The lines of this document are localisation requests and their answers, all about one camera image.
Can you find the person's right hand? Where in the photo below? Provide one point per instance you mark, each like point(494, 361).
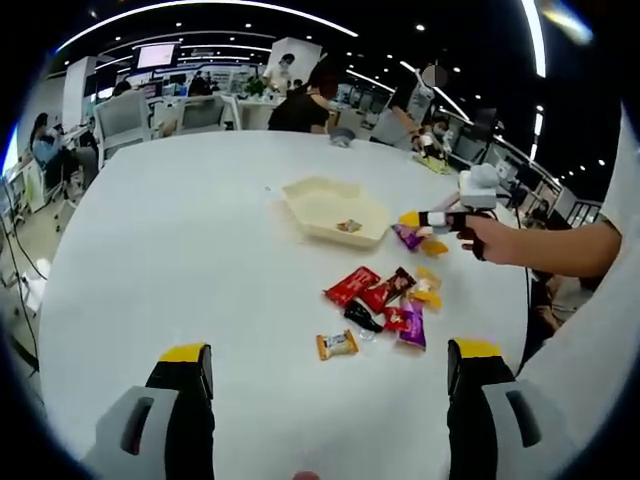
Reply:
point(497, 242)

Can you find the small tan food packet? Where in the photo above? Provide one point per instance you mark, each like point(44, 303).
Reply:
point(349, 226)

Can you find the person's left hand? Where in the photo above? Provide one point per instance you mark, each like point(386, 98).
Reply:
point(306, 476)

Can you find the white ceiling light strip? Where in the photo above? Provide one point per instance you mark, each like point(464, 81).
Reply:
point(534, 35)

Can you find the lit wall screen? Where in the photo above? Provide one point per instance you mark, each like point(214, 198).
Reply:
point(156, 56)

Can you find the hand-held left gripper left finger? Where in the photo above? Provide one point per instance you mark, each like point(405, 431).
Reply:
point(165, 430)

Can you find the orange food packet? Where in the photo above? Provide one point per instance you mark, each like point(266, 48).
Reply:
point(337, 345)

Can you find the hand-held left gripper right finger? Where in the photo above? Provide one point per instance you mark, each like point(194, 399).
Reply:
point(472, 425)

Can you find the grey pouch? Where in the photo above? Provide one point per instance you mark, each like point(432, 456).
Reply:
point(342, 136)

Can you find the long yellow food packet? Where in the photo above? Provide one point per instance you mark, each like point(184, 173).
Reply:
point(427, 292)

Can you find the small red food packet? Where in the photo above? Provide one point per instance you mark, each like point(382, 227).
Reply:
point(397, 318)

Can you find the green potted plant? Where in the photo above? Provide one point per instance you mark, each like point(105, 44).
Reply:
point(255, 88)

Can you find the large red food packet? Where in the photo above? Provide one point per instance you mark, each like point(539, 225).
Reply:
point(350, 286)

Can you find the purple food packet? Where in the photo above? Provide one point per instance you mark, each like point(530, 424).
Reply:
point(412, 327)
point(409, 236)

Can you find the dark brown food packet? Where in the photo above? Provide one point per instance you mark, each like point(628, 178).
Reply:
point(390, 290)

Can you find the white office chair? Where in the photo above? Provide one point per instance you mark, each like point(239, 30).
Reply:
point(122, 122)
point(202, 114)

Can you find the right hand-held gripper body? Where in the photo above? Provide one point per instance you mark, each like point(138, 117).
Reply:
point(480, 187)

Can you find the curved ceiling light strip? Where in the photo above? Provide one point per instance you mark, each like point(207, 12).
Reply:
point(200, 15)

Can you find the beige hexagonal container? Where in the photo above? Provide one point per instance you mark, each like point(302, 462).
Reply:
point(320, 210)

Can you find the person's white shirt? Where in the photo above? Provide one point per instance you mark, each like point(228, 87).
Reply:
point(600, 350)

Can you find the black food packet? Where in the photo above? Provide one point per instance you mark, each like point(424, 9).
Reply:
point(361, 316)

